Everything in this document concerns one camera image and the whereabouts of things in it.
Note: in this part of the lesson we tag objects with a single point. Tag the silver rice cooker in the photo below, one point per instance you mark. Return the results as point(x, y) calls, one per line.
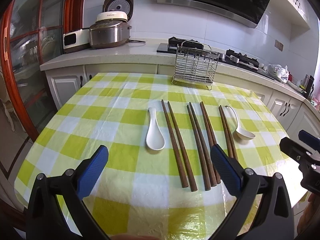
point(111, 29)

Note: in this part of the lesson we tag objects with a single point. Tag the white ceramic spoon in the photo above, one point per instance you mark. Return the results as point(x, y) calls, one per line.
point(154, 138)
point(241, 133)

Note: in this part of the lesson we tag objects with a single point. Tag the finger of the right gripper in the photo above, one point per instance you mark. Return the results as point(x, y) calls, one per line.
point(309, 139)
point(296, 151)

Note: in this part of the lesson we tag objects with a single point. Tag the person's right hand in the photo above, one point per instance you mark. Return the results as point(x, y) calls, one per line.
point(309, 212)

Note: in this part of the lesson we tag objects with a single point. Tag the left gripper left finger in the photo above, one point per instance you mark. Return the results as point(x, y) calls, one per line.
point(45, 218)

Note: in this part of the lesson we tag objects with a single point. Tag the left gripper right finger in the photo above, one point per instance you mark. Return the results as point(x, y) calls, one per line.
point(274, 217)

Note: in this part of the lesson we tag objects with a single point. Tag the red framed glass door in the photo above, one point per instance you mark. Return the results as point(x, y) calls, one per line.
point(31, 35)

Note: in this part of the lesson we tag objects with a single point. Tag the white plastic bag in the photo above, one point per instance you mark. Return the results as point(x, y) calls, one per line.
point(278, 72)

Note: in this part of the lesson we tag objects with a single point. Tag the white small appliance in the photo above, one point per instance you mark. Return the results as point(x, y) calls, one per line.
point(76, 41)

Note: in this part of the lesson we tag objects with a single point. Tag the white upper cabinet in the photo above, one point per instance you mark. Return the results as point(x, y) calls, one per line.
point(295, 11)

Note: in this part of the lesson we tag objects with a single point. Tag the steel wire utensil rack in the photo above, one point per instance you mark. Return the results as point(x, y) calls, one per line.
point(195, 66)

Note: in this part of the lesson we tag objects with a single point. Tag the black gas stove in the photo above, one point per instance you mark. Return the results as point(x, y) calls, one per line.
point(229, 57)

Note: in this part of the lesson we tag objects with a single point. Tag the wall power socket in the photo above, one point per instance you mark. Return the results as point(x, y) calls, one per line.
point(279, 45)

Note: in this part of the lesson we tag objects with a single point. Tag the green white checkered tablecloth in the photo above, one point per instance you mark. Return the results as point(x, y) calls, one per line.
point(139, 191)

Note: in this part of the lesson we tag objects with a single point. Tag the bottles on counter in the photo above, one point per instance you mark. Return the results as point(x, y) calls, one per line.
point(307, 86)

